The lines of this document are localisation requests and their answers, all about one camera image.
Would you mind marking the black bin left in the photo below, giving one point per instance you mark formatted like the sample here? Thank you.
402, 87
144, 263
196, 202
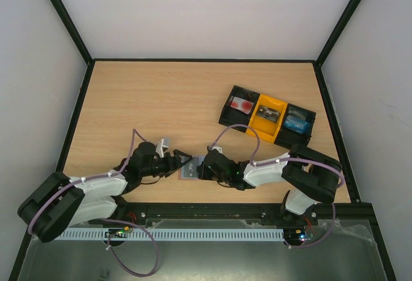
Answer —
230, 116

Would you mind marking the black bin right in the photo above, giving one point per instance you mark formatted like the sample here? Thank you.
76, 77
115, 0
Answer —
286, 137

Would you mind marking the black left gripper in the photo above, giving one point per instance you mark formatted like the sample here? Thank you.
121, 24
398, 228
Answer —
176, 163

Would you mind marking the dark card in yellow bin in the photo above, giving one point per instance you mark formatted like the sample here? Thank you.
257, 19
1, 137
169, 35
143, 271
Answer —
268, 113

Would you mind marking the grey VIP credit card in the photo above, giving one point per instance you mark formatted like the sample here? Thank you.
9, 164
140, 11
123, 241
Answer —
190, 170

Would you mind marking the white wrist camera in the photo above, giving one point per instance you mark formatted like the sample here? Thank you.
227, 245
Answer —
217, 148
163, 144

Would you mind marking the blue VIP credit card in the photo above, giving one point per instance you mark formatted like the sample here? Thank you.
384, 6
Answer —
297, 126

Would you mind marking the red white card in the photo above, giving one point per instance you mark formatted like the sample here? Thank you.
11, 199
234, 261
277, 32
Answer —
241, 105

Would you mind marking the yellow bin middle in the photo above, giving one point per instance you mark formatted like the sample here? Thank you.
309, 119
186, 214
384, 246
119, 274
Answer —
267, 130

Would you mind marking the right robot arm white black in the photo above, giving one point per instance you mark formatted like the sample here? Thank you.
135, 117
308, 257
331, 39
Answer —
314, 176

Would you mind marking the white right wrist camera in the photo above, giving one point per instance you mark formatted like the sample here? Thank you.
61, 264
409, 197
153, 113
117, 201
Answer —
217, 148

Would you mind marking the light blue slotted cable duct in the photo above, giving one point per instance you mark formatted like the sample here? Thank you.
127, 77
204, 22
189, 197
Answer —
165, 235

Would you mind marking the black bin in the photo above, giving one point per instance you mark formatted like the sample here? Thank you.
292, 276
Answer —
230, 116
286, 137

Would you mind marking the black frame post right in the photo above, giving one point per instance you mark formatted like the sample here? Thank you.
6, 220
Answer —
338, 29

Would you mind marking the black frame post left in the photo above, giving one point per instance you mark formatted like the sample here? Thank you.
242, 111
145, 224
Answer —
72, 30

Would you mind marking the black aluminium front rail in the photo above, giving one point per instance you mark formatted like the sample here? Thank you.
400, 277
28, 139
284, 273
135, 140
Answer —
271, 214

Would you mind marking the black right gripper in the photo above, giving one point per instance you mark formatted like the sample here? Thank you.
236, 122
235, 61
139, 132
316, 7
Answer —
203, 170

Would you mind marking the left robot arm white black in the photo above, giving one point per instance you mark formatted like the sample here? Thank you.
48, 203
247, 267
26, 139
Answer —
62, 201

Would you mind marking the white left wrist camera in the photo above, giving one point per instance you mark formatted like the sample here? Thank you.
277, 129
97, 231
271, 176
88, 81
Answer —
163, 144

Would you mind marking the black frame post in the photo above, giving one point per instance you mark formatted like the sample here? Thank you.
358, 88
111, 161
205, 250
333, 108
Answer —
338, 29
72, 30

